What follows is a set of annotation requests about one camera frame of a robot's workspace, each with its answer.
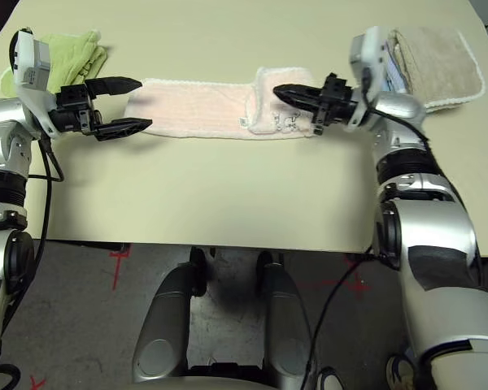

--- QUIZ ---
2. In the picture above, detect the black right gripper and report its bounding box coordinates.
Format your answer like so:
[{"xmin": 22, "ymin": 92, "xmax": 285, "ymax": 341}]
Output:
[{"xmin": 272, "ymin": 71, "xmax": 361, "ymax": 136}]

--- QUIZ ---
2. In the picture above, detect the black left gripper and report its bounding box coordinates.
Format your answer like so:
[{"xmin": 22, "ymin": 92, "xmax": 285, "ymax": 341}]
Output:
[{"xmin": 47, "ymin": 75, "xmax": 155, "ymax": 143}]

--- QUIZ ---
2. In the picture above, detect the pink terry towel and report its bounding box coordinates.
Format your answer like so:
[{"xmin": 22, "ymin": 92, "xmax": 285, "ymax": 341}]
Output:
[{"xmin": 127, "ymin": 66, "xmax": 317, "ymax": 141}]

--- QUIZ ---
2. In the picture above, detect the green folded towel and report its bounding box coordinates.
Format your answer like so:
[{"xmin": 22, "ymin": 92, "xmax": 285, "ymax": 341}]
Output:
[{"xmin": 0, "ymin": 29, "xmax": 110, "ymax": 98}]

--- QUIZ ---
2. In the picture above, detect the light blue folded towel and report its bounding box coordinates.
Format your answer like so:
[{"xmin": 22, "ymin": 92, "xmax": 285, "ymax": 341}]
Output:
[{"xmin": 384, "ymin": 38, "xmax": 406, "ymax": 93}]

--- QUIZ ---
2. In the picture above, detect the beige folded towel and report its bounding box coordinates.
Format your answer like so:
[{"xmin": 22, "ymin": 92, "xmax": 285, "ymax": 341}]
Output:
[{"xmin": 390, "ymin": 25, "xmax": 486, "ymax": 115}]

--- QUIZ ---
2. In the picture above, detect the red floor tape cross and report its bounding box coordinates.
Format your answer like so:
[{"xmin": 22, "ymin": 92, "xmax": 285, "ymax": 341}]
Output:
[{"xmin": 107, "ymin": 248, "xmax": 131, "ymax": 292}]

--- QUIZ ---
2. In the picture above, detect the white navy shoe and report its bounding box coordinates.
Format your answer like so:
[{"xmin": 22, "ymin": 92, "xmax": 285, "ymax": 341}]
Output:
[{"xmin": 316, "ymin": 367, "xmax": 345, "ymax": 390}]

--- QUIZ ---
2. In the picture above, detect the grey robot waist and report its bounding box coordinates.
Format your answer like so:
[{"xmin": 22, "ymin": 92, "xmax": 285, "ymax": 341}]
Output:
[{"xmin": 117, "ymin": 363, "xmax": 298, "ymax": 390}]

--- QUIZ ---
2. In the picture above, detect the pale yellow sneaker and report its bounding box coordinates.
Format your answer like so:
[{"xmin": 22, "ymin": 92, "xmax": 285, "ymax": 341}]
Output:
[{"xmin": 386, "ymin": 355, "xmax": 416, "ymax": 390}]

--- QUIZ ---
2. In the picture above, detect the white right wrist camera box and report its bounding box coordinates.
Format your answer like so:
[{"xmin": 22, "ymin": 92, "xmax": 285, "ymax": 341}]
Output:
[{"xmin": 347, "ymin": 25, "xmax": 392, "ymax": 132}]

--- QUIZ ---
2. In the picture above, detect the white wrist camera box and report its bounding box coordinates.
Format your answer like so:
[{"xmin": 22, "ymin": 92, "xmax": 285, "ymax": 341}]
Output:
[
  {"xmin": 347, "ymin": 25, "xmax": 392, "ymax": 132},
  {"xmin": 9, "ymin": 27, "xmax": 57, "ymax": 136}
]

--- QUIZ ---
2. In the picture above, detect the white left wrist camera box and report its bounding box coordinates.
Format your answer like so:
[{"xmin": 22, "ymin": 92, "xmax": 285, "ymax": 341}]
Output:
[{"xmin": 9, "ymin": 27, "xmax": 57, "ymax": 136}]

